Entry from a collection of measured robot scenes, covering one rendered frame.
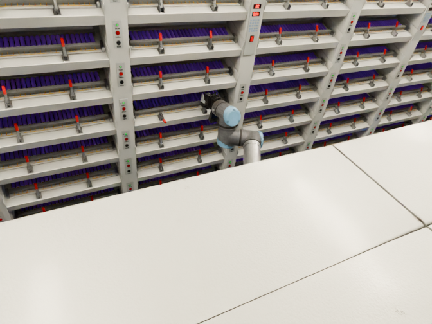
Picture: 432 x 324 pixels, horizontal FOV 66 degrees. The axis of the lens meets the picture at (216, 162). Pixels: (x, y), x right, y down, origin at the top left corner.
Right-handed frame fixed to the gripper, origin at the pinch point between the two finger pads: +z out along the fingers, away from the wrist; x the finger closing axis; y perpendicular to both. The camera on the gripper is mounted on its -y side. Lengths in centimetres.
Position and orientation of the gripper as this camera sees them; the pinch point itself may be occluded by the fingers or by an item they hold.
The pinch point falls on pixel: (203, 100)
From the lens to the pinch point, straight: 197.1
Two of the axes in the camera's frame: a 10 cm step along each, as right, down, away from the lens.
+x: -9.0, 2.0, -3.9
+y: 0.1, -8.8, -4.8
